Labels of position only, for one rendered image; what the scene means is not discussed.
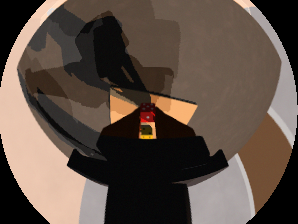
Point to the red die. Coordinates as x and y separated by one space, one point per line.
147 112

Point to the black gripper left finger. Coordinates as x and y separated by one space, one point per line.
125 126

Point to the orange square mat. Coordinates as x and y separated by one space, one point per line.
124 101

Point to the yellow die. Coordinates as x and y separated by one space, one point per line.
146 132

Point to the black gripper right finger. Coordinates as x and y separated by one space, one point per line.
170 127

